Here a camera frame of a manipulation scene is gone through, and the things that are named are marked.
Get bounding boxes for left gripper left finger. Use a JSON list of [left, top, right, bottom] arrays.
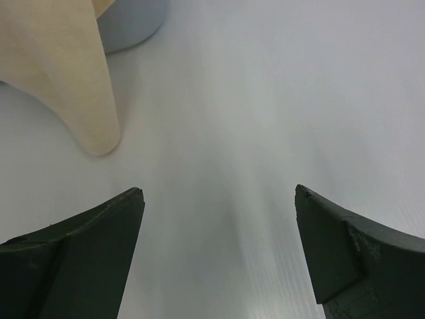
[[1, 187, 145, 319]]

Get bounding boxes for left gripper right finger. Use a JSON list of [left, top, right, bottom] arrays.
[[295, 185, 424, 319]]

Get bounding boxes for yellow t shirt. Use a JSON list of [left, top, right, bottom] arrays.
[[1, 0, 120, 156]]

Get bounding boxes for white plastic basket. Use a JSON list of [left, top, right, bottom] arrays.
[[97, 0, 170, 54]]

